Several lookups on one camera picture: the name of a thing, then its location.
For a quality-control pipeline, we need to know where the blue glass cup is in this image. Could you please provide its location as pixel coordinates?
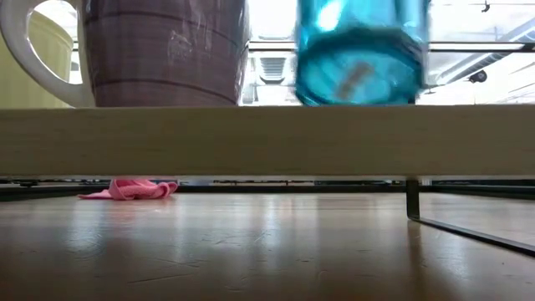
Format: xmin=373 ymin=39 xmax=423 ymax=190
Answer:
xmin=293 ymin=0 xmax=432 ymax=107

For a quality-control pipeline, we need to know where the grey ceiling duct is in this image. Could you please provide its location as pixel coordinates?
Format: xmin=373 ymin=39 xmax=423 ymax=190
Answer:
xmin=432 ymin=16 xmax=535 ymax=87

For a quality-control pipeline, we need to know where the purple striped mug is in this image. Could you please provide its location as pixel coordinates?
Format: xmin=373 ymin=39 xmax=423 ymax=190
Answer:
xmin=0 ymin=0 xmax=251 ymax=109

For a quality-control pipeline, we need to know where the black table frame rail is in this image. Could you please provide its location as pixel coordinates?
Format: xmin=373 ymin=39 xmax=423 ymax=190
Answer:
xmin=0 ymin=179 xmax=535 ymax=202

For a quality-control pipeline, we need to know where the pink cloth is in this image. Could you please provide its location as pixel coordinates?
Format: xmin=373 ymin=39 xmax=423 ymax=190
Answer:
xmin=76 ymin=178 xmax=180 ymax=202

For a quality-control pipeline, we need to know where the black metal shelf leg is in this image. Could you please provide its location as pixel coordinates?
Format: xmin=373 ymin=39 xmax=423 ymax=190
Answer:
xmin=405 ymin=176 xmax=535 ymax=257

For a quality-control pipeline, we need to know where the wooden shelf board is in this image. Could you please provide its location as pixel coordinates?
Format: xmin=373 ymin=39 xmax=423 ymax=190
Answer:
xmin=0 ymin=104 xmax=535 ymax=177

